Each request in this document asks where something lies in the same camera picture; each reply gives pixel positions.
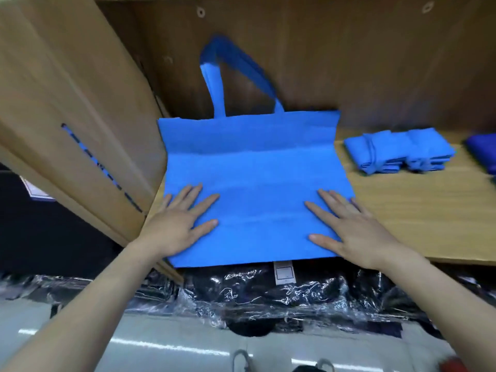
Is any wooden shelf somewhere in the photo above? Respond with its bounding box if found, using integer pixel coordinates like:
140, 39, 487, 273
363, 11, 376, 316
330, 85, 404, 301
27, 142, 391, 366
0, 0, 496, 285

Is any person's right hand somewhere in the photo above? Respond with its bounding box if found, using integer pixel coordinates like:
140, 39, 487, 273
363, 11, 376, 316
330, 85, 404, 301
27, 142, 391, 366
304, 189, 413, 273

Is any white blue-edged label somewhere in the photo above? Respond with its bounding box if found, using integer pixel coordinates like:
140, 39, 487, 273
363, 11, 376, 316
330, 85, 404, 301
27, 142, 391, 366
19, 176, 57, 203

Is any black plastic-wrapped bag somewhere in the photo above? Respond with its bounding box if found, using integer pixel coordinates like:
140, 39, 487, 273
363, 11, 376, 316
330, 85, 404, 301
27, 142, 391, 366
0, 269, 181, 316
349, 263, 496, 339

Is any person's right forearm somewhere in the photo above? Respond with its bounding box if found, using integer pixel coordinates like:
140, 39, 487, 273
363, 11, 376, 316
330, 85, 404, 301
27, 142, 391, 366
386, 245, 496, 372

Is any person's left hand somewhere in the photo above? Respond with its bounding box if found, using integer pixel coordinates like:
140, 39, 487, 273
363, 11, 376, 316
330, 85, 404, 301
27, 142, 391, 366
138, 183, 221, 262

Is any black wrapped bag with tag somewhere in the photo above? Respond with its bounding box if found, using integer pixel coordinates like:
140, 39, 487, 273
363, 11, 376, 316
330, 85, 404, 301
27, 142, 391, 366
180, 259, 351, 336

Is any light blue non-woven bag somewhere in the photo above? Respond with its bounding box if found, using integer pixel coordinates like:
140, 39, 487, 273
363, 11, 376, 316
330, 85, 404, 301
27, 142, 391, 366
343, 130, 413, 177
403, 127, 457, 174
158, 35, 357, 269

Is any white paper tag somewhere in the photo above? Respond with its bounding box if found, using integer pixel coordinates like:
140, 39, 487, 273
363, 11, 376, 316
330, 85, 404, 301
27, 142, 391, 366
273, 260, 299, 286

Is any person's left forearm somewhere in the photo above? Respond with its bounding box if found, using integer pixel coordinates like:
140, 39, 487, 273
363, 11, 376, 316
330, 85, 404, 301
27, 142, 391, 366
0, 240, 167, 372

